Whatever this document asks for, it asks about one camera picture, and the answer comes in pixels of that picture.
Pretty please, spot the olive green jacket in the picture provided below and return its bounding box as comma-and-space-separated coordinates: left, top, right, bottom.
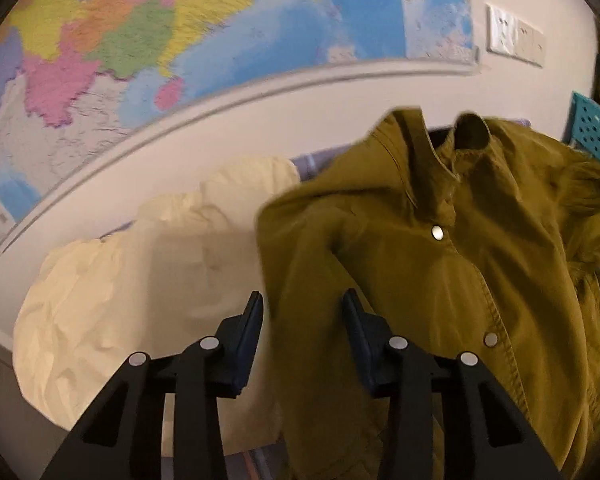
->
255, 107, 600, 480

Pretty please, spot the purple plaid bed sheet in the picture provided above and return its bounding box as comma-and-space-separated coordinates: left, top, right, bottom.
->
99, 119, 600, 480

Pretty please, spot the cream folded garment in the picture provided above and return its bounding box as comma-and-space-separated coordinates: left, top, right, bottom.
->
12, 157, 300, 429

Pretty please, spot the teal perforated storage rack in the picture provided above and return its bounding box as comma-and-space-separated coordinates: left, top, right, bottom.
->
564, 92, 600, 161

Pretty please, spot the colourful wall map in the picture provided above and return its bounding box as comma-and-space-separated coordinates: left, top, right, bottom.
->
0, 0, 475, 246

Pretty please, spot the white wall socket middle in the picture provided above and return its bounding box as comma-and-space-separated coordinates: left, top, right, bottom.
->
514, 18, 546, 67

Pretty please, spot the white wall socket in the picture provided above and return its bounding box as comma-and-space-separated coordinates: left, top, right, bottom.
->
486, 4, 517, 58
514, 18, 546, 67

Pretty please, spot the white wall socket left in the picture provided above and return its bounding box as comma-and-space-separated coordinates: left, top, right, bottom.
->
486, 4, 517, 58

